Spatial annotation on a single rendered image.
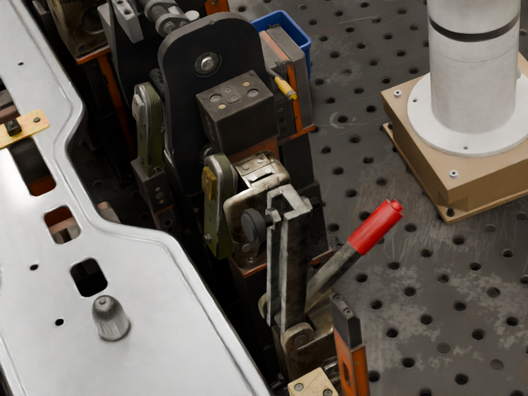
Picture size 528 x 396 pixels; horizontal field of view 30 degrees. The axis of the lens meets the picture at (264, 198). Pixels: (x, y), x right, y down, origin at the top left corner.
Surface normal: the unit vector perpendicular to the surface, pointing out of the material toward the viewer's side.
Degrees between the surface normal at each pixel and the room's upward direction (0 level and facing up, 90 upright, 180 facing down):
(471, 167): 2
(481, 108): 91
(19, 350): 0
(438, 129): 2
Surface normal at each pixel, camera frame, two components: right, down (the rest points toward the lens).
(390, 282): -0.13, -0.65
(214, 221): -0.89, 0.28
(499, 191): 0.34, 0.68
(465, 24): -0.33, 0.76
